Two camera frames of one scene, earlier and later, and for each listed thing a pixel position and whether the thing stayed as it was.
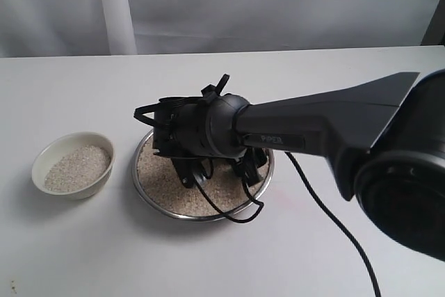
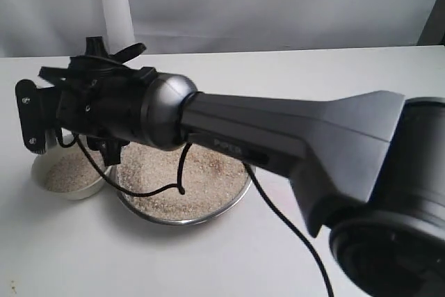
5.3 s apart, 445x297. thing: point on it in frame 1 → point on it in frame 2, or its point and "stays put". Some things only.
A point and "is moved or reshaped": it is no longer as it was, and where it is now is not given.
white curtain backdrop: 107,9 stays put
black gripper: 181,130 → 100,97
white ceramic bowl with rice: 74,166 stays put
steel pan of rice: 156,181 is moved or reshaped
